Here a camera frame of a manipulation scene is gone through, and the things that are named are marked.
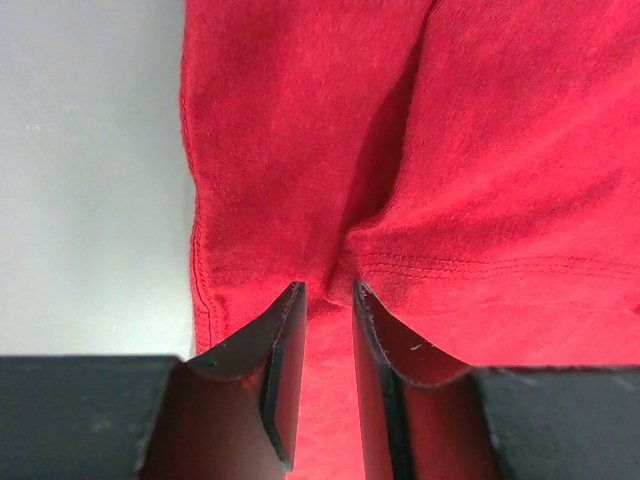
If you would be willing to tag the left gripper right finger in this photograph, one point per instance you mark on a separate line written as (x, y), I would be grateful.
(426, 415)

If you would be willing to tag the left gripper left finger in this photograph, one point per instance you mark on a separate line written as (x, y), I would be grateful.
(228, 413)

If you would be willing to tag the red t-shirt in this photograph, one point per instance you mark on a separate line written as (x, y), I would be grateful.
(476, 163)

